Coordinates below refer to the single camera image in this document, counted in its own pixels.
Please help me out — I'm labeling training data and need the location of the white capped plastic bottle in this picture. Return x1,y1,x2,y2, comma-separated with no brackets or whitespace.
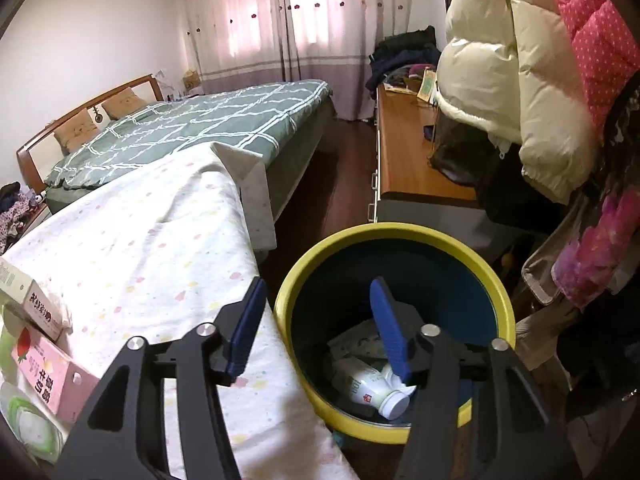
332,357,417,421

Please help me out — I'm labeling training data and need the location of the cream puffer jacket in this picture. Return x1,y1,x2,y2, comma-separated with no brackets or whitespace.
432,0,601,206

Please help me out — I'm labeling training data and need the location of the black mesh garment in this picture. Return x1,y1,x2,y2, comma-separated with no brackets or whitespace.
430,110,506,186

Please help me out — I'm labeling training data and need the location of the pile of dark clothes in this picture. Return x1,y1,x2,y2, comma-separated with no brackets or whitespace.
367,25,443,93

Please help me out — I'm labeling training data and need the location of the white nightstand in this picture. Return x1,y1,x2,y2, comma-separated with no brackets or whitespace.
20,200,53,241

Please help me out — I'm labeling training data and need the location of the green plaid duvet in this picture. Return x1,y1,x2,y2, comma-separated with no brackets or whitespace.
44,80,333,191

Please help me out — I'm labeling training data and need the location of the green white card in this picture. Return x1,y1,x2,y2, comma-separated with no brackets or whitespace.
417,70,440,105

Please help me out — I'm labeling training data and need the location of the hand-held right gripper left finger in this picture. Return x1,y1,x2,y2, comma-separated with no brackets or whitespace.
52,276,268,480

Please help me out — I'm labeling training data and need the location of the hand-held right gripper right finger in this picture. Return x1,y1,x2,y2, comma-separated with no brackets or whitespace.
369,276,583,480

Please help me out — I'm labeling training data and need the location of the table with dotted white cloth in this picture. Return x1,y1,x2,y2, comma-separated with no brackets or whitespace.
0,142,361,480

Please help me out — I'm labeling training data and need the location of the dark sheer patterned garment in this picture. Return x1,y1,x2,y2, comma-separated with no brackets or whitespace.
595,80,640,201

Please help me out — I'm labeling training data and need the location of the green label white bottle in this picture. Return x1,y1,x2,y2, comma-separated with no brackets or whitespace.
0,382,68,466

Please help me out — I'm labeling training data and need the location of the wooden cabinet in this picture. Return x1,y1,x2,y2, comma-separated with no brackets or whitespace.
367,82,501,251

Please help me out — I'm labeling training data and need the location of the pink floral cloth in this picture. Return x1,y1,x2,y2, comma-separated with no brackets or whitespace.
550,180,640,311

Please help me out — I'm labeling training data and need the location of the green cream carton box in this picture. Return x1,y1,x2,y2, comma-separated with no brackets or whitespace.
0,256,73,342

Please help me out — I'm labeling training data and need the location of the brown bear pillow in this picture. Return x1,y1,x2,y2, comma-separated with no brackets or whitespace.
101,87,148,121
52,108,101,153

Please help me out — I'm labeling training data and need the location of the yellow blue trash bin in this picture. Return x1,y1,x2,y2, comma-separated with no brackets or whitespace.
274,222,516,445

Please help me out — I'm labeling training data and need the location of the pink dotted quilted jacket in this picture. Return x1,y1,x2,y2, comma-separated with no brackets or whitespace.
537,0,640,131

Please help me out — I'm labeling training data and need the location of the wooden bed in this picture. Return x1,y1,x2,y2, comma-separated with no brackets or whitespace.
16,74,338,221

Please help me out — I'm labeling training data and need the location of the pink white curtain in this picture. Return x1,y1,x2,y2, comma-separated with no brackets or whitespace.
277,0,416,121
180,0,288,96

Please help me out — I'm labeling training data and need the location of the pink strawberry box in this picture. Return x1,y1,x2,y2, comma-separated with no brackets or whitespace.
0,317,101,426

